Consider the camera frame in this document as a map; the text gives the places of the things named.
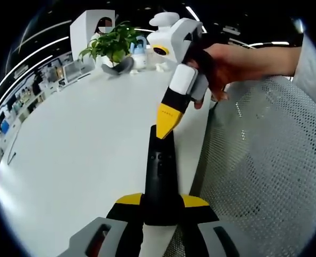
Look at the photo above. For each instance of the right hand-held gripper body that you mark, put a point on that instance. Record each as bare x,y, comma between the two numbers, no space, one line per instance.
184,37

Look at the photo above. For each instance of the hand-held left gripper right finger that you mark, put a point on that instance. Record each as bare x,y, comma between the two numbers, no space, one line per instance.
208,235

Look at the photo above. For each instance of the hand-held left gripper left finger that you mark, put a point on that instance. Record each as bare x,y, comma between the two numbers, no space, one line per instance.
99,238

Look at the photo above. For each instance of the black remote control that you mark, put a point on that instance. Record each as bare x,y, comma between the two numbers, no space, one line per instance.
160,187

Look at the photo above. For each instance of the person's right hand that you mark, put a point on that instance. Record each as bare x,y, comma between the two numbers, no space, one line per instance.
227,69

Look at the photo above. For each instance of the small white object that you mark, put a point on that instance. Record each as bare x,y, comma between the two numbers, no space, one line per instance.
161,67

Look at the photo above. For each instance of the blue and white jug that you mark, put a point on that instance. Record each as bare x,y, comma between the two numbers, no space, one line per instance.
140,57

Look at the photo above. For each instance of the grey plant pot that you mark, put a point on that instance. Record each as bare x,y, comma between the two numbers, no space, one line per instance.
124,65

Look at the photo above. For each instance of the green leafy plant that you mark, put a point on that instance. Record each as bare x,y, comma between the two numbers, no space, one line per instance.
112,44

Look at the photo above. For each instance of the white mesh office chair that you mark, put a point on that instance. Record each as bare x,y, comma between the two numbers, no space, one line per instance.
75,70

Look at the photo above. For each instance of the light grey sleeve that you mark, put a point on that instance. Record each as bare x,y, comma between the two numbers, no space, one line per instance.
312,69

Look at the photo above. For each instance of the blue bin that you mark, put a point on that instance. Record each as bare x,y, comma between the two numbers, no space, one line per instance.
4,126

